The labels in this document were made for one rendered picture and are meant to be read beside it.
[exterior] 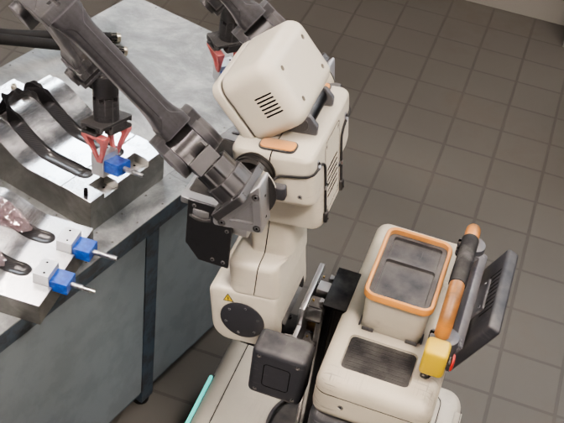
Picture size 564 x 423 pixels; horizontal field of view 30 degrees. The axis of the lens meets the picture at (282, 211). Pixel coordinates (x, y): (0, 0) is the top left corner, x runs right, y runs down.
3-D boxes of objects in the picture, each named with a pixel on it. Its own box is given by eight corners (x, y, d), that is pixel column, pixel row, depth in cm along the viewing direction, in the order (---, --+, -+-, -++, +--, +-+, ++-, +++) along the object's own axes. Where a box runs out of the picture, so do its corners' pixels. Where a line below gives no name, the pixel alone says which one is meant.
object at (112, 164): (150, 182, 233) (150, 160, 230) (136, 190, 229) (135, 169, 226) (107, 165, 239) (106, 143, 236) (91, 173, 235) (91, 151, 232)
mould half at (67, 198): (163, 178, 256) (164, 134, 247) (91, 232, 239) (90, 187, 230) (15, 97, 275) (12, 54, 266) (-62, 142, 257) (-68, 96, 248)
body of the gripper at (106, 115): (79, 128, 228) (78, 97, 224) (111, 114, 235) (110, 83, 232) (101, 137, 225) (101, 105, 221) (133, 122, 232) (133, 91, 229)
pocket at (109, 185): (118, 194, 242) (118, 182, 239) (103, 206, 238) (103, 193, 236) (103, 185, 243) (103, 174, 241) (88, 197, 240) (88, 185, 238)
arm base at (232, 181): (244, 202, 190) (266, 165, 199) (213, 172, 188) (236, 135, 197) (215, 222, 195) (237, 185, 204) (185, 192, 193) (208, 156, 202)
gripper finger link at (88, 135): (80, 161, 232) (79, 122, 227) (102, 150, 237) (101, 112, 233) (104, 170, 229) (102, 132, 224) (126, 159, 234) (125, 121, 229)
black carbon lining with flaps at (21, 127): (128, 157, 250) (128, 125, 244) (82, 190, 239) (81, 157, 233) (23, 99, 263) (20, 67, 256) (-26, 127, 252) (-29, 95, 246)
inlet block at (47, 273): (101, 293, 221) (101, 274, 218) (91, 309, 217) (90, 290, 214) (44, 275, 223) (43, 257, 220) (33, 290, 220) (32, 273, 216)
